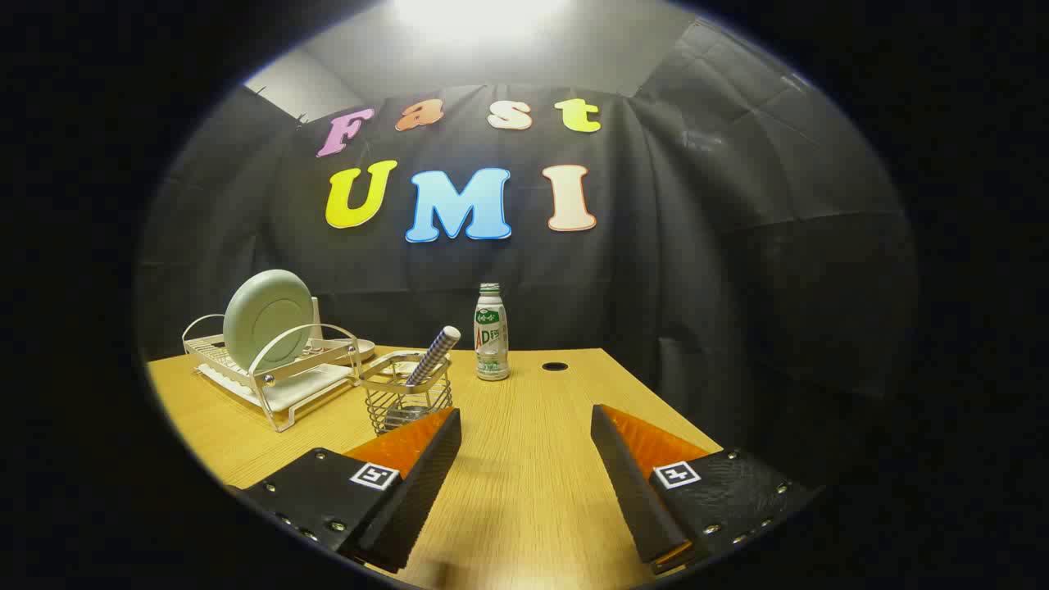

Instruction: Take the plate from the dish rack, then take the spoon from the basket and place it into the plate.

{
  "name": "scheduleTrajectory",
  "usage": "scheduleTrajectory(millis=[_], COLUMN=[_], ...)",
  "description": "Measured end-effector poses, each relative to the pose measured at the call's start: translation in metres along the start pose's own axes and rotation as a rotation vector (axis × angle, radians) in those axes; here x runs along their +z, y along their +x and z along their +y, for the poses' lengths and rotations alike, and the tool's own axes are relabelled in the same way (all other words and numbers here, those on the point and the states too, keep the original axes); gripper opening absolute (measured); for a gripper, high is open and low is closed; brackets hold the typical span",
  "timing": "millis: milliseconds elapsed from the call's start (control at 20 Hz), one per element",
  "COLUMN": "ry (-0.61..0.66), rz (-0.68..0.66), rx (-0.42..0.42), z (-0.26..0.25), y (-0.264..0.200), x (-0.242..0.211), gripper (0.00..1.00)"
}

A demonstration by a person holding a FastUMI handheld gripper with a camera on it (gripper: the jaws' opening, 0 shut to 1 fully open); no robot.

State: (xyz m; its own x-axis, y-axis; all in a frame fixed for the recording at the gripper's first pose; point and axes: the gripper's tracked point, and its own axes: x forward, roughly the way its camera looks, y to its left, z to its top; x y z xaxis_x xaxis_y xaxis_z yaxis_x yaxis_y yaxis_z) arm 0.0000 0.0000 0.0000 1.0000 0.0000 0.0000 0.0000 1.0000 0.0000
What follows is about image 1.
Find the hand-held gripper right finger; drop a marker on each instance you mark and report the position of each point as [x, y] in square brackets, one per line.
[635, 492]

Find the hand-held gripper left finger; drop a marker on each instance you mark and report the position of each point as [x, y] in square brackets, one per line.
[414, 500]

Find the light green plate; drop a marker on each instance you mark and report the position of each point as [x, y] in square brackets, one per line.
[266, 319]

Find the white drip tray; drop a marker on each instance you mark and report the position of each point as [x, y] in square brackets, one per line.
[311, 389]

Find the white drink bottle green cap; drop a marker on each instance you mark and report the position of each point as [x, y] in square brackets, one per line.
[492, 344]

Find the black backdrop cloth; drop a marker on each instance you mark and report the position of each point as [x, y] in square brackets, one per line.
[697, 287]

